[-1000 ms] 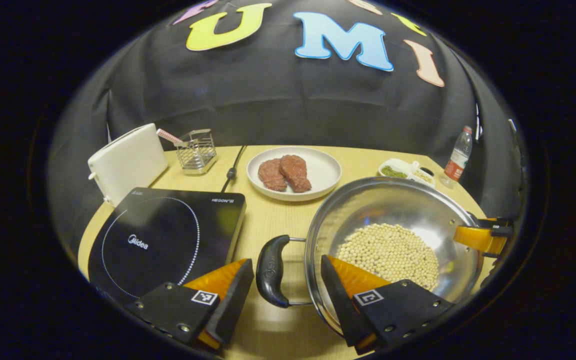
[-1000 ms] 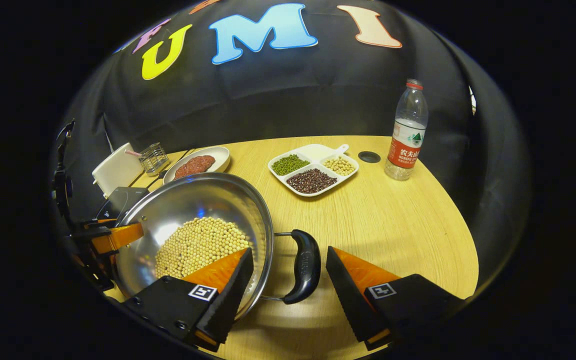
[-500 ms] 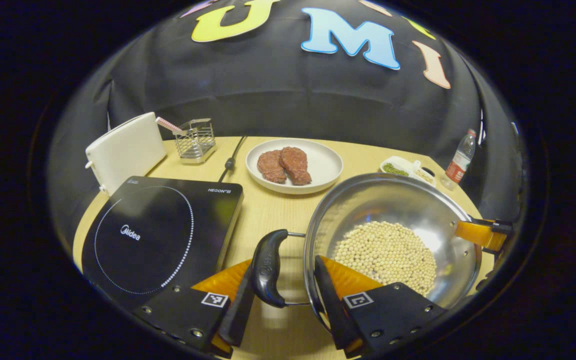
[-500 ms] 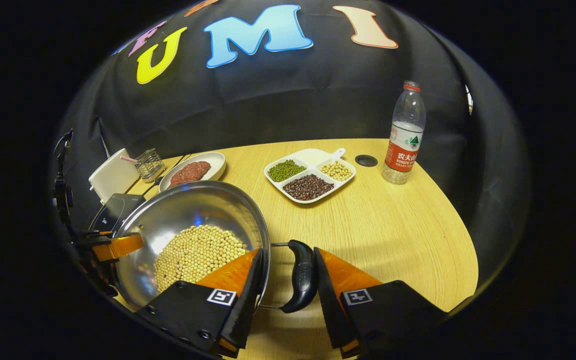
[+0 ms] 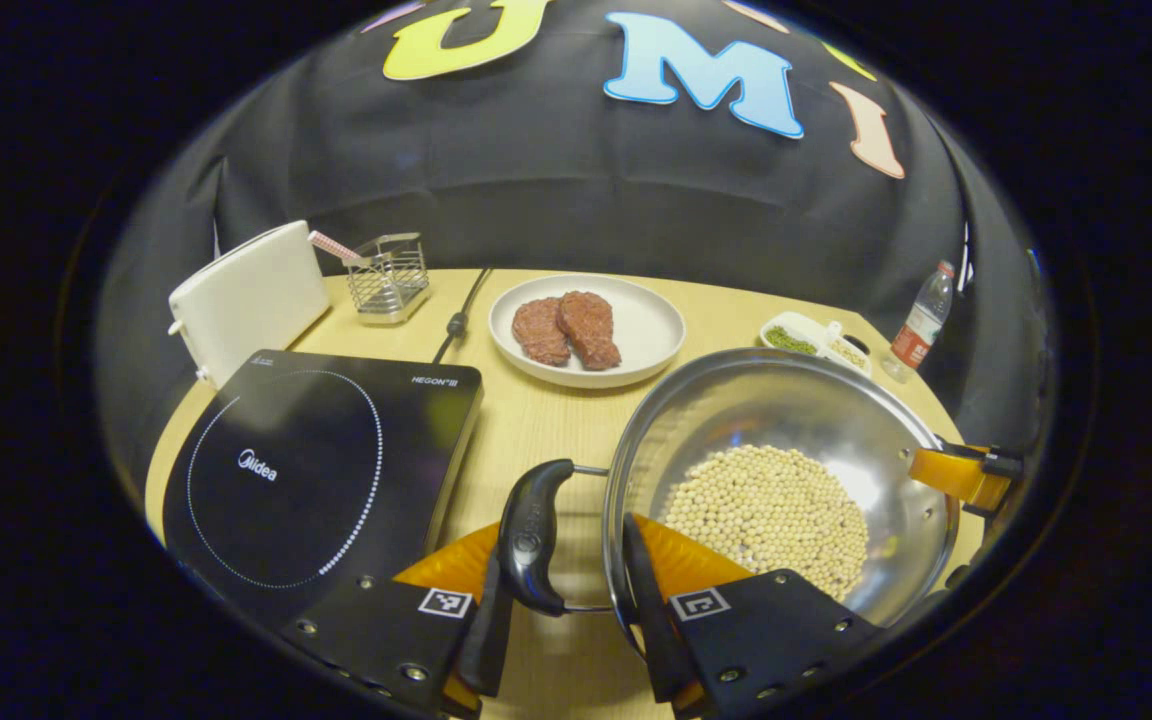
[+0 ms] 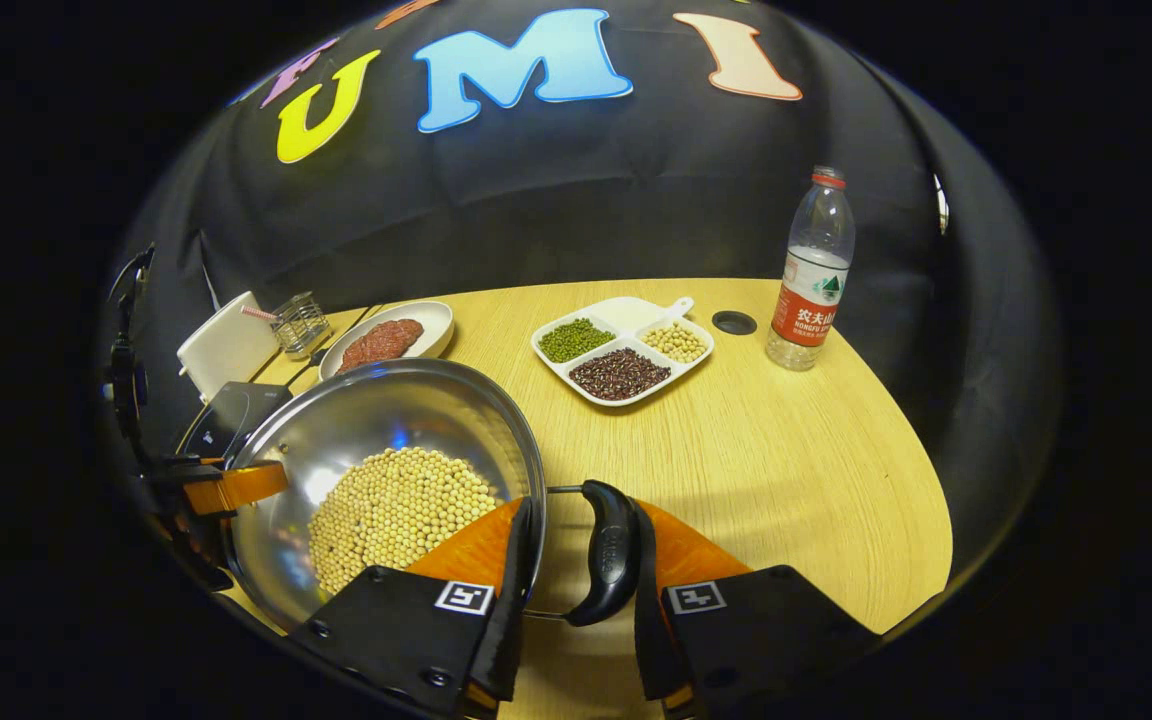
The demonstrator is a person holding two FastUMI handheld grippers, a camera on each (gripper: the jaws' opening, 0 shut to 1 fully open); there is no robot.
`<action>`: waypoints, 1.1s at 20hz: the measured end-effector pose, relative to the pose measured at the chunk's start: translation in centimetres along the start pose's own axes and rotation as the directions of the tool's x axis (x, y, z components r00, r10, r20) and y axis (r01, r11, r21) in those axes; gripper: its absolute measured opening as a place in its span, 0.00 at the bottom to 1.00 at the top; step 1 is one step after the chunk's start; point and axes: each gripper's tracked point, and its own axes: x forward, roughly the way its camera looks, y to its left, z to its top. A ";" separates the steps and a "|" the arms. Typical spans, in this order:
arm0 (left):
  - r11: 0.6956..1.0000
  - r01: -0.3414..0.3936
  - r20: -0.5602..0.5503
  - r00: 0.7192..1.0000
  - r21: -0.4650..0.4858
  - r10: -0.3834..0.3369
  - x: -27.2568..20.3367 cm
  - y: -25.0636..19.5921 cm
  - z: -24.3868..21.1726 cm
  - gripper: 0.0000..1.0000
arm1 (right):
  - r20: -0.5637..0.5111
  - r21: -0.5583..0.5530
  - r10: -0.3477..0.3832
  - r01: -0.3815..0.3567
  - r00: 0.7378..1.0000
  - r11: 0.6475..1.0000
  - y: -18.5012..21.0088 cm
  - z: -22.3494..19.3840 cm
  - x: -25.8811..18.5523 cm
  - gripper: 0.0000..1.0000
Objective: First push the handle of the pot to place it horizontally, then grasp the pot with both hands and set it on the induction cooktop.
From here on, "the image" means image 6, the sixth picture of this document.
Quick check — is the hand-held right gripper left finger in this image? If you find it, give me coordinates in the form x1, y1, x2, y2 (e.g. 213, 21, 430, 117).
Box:
286, 497, 537, 720

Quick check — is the heap of green mung beans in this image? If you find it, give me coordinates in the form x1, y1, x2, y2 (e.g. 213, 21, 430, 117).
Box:
538, 318, 617, 364

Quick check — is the white toaster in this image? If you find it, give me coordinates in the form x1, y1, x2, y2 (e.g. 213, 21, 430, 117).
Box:
177, 291, 282, 404

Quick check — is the clear water bottle red label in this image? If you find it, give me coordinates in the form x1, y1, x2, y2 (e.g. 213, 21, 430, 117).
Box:
765, 166, 856, 372

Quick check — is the white round plate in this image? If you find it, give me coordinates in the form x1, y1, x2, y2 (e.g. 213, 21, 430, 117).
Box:
319, 301, 455, 381

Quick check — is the pile of soybeans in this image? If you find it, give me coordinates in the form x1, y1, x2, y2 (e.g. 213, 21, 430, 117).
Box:
308, 447, 502, 598

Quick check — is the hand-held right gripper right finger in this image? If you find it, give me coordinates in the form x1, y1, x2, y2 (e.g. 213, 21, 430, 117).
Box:
631, 500, 882, 720

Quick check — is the white divided dish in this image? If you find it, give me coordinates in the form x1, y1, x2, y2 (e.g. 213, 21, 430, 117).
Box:
531, 296, 716, 408

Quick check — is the red meat piece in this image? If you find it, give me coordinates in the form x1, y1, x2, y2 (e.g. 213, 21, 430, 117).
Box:
337, 319, 425, 374

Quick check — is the black power cable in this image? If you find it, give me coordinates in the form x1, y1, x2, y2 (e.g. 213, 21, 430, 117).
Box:
281, 303, 384, 389

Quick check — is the small wire basket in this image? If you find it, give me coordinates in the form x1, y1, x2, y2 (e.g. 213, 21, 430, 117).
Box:
271, 291, 333, 359

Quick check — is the black induction cooktop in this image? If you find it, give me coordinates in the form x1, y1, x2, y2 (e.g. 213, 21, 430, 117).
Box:
179, 381, 293, 463

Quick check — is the steel pot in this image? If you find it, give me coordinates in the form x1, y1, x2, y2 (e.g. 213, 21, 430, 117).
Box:
221, 358, 642, 633

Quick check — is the small heap of soybeans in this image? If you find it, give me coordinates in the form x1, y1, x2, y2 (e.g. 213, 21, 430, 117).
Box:
642, 322, 709, 364

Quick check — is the heap of dark red beans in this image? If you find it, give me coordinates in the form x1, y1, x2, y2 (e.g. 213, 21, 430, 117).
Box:
568, 347, 672, 401

